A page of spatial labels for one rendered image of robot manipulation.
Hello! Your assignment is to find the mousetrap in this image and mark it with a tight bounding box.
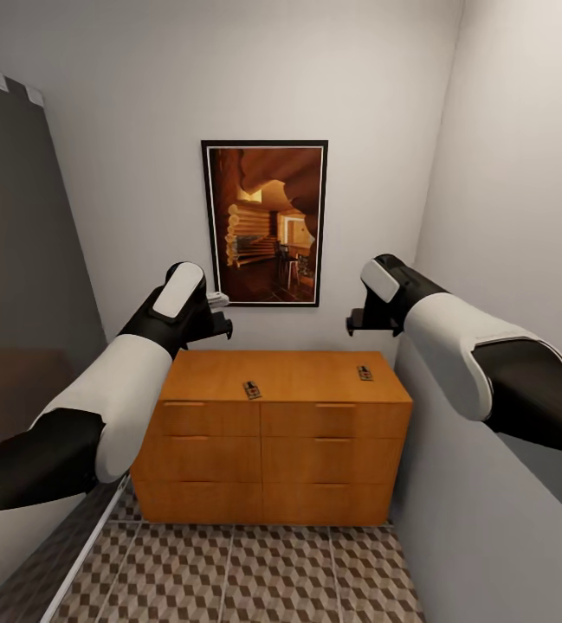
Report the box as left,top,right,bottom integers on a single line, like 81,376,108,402
357,365,373,381
243,380,261,400

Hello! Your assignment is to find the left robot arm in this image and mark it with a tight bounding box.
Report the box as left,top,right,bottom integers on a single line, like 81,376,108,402
0,262,233,587

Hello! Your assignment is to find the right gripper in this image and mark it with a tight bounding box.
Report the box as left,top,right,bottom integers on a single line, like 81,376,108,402
346,303,401,332

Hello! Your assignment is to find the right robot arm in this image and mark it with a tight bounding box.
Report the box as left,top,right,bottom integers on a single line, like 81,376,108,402
346,255,562,504

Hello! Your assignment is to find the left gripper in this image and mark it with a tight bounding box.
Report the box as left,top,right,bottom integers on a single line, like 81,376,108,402
184,309,233,344

